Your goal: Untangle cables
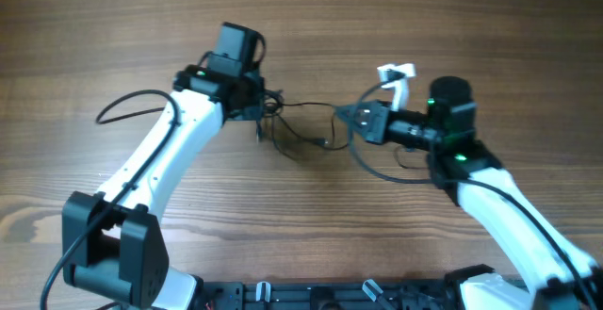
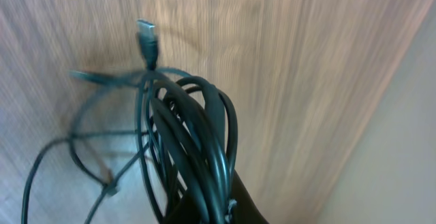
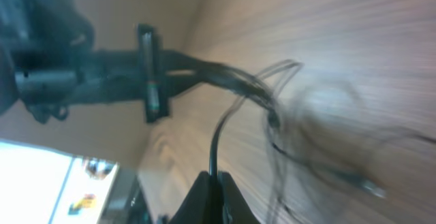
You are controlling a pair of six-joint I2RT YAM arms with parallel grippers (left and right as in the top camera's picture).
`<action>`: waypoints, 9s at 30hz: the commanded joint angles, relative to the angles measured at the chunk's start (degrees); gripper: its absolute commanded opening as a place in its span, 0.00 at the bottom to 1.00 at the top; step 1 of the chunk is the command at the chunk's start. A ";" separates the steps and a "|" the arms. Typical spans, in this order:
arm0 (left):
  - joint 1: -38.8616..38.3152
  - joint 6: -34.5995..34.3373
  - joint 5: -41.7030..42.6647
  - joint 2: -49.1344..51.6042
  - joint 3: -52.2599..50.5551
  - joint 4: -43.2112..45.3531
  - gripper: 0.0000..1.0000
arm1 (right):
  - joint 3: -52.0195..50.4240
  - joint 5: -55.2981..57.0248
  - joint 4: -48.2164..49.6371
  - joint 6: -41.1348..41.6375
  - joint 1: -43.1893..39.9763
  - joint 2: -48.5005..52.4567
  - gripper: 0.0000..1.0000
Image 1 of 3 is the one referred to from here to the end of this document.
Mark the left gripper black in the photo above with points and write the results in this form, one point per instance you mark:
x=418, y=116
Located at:
x=253, y=109

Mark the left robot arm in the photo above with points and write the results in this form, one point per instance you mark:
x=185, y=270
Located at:
x=112, y=244

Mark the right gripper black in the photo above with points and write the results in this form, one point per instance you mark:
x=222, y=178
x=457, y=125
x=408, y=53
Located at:
x=375, y=124

